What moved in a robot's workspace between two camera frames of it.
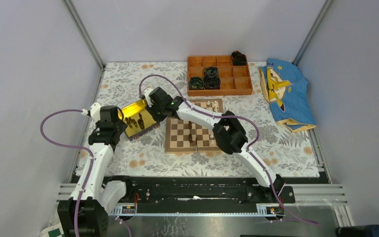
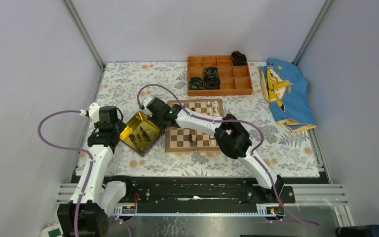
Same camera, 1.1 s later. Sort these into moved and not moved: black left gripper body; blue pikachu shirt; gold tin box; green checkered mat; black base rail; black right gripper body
Moved: black right gripper body; gold tin box
Not moved: black left gripper body; green checkered mat; black base rail; blue pikachu shirt
